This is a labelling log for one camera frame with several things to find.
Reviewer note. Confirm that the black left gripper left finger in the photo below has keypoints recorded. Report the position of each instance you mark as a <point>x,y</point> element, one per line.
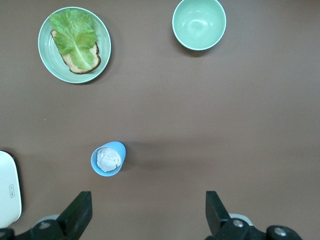
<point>77,215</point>

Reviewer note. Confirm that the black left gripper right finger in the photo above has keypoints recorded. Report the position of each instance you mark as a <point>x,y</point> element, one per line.
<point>217,217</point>

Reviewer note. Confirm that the light blue cup with paper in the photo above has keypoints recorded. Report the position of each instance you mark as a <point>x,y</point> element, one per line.
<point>120,150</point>

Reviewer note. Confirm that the white rounded flat box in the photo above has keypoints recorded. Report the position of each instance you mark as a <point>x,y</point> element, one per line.
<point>7,190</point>

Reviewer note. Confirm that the toasted bread slice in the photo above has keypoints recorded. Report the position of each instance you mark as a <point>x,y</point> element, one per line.
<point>72,65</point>

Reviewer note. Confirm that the pale green ribbed plate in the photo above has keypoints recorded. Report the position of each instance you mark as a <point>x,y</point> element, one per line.
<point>47,52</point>

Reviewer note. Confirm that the green lettuce leaf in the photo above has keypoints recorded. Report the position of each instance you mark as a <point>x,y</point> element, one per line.
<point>75,37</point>

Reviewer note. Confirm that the pale green bowl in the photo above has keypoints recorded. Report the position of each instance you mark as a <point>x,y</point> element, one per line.
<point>198,25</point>

